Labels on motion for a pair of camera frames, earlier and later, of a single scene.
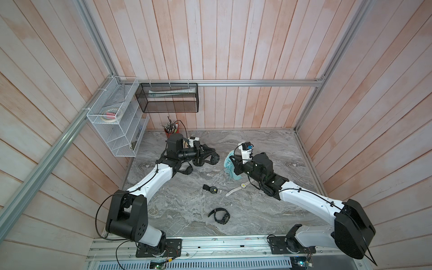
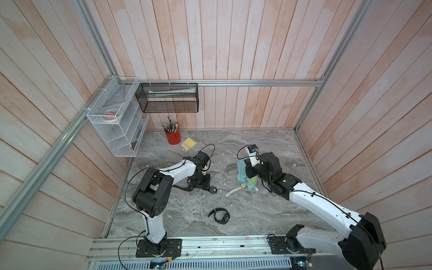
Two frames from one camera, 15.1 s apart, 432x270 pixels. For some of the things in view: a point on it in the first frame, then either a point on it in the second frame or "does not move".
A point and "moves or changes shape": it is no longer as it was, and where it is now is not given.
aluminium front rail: x=219 y=250 does not move
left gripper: x=198 y=153 → x=205 y=184
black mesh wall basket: x=168 y=97 does not move
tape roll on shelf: x=111 y=115 does not move
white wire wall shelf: x=119 y=120 does not move
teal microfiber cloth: x=229 y=167 moves or changes shape
